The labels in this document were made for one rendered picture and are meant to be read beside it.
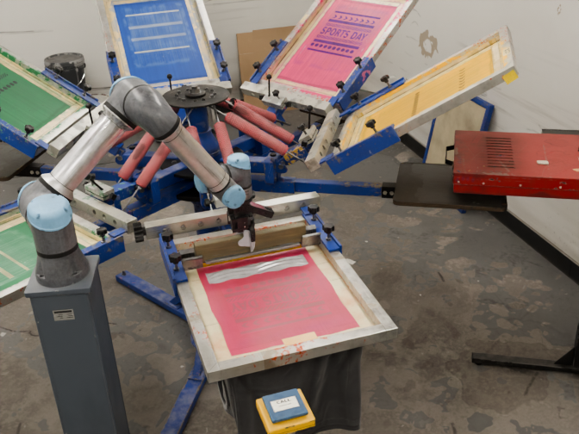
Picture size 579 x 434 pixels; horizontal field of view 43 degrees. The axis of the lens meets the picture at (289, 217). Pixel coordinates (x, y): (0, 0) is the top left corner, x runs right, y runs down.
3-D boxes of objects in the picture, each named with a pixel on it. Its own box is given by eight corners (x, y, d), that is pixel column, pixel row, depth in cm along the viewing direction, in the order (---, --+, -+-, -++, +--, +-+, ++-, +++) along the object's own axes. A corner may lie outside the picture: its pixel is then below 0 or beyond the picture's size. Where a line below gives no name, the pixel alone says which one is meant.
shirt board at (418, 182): (501, 182, 330) (503, 166, 326) (506, 226, 295) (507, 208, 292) (218, 168, 357) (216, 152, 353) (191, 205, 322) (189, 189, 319)
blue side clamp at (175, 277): (189, 294, 249) (187, 276, 245) (175, 296, 247) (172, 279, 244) (174, 251, 274) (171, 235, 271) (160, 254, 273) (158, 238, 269)
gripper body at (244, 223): (227, 225, 259) (224, 195, 254) (251, 220, 262) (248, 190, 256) (233, 235, 253) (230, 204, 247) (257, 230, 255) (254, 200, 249)
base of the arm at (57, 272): (31, 289, 207) (23, 259, 203) (42, 262, 220) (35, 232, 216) (84, 285, 208) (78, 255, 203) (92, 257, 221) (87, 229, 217)
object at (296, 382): (364, 430, 247) (365, 327, 227) (235, 465, 236) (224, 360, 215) (361, 424, 250) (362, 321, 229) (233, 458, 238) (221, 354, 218)
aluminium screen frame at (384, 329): (397, 337, 221) (398, 327, 219) (208, 383, 206) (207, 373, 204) (311, 221, 287) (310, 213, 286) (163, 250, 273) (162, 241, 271)
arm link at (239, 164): (221, 155, 245) (243, 149, 249) (223, 184, 251) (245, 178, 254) (230, 163, 239) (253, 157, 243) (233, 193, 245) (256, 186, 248)
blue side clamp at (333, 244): (342, 262, 263) (342, 244, 259) (329, 264, 261) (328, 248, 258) (314, 224, 288) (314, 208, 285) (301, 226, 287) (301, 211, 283)
